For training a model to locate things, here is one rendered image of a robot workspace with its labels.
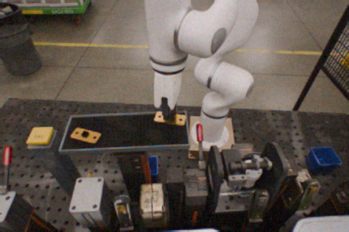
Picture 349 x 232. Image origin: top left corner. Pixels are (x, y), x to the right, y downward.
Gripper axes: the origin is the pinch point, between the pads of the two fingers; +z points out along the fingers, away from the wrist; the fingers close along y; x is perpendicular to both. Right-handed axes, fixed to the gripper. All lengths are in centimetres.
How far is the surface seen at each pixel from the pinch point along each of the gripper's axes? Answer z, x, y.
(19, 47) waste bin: 88, -210, -149
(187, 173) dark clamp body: 16.8, 6.8, 8.0
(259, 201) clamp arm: 16.1, 27.3, 13.0
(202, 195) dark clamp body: 16.5, 12.2, 14.1
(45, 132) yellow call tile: 8.2, -36.6, 8.3
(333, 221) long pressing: 24, 50, 11
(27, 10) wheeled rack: 98, -287, -265
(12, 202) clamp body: 19, -40, 26
